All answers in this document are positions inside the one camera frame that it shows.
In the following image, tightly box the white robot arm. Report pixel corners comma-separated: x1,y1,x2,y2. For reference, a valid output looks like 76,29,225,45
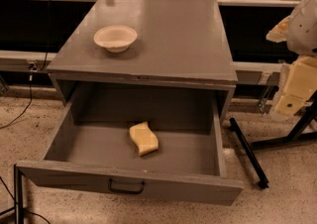
266,0,317,120

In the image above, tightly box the black floor cable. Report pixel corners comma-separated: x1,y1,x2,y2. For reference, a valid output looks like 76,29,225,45
0,176,52,224

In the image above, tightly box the yellow sponge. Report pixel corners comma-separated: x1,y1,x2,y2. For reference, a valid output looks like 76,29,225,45
129,122,159,157

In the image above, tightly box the black drawer handle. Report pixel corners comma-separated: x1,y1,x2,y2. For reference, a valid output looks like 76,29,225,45
108,178,145,195

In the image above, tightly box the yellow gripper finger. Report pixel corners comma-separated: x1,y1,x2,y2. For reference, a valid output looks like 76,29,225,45
266,16,290,43
274,95,305,116

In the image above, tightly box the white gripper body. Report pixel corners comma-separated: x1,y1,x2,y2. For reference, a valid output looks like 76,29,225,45
282,56,317,103

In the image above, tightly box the black stand base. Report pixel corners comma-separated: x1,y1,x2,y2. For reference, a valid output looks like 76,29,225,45
230,99,317,189

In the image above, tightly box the grey open drawer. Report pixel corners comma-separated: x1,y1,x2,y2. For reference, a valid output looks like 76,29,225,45
17,82,243,205

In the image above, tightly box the black metal frame leg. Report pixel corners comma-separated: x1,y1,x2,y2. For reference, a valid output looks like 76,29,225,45
14,167,24,224

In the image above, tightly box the grey cabinet counter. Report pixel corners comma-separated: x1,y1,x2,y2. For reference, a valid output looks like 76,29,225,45
48,0,238,117

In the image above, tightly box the white bowl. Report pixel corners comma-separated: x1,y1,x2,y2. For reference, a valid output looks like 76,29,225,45
93,26,138,53

